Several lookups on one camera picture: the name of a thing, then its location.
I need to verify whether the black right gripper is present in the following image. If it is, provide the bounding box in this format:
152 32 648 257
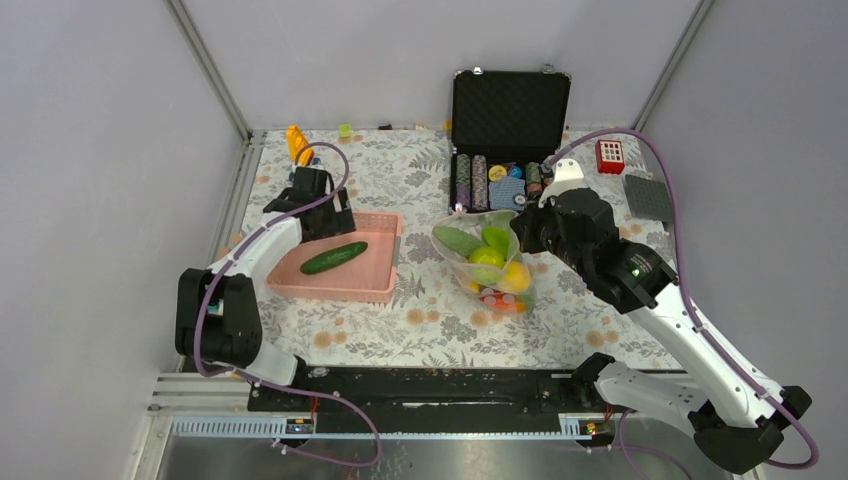
510 188 592 276

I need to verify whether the red grid toy block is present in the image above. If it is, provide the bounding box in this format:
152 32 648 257
595 139 626 175

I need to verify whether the green pear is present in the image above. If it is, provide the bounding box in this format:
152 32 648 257
468 246 506 286

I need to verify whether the floral table mat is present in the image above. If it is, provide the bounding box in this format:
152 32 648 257
257 130 677 370

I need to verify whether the green cucumber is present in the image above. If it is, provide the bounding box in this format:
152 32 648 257
300 241 369 275

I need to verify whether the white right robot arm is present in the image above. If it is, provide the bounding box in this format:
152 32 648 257
510 188 812 474

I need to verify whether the yellow toy cart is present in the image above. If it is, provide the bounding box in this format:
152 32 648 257
286 124 314 167

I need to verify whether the pink plastic basket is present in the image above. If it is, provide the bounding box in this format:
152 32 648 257
265 211 403 304

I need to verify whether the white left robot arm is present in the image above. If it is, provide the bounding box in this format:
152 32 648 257
175 167 355 411

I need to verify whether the wooden block pile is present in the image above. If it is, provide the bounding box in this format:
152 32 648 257
214 232 244 261

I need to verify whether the red orange mango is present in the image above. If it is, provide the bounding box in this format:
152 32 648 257
478 288 529 314

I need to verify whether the clear zip top bag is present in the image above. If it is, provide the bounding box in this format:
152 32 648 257
430 210 535 315

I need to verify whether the grey building baseplate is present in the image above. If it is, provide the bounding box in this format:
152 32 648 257
623 174 674 223

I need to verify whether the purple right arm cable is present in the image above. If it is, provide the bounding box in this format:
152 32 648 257
543 127 821 480

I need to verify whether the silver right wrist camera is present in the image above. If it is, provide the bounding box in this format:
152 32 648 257
538 158 586 207

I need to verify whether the black poker chip case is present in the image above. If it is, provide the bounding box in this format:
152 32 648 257
447 67 572 212

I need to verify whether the orange fruit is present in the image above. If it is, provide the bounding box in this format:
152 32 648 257
497 261 532 294

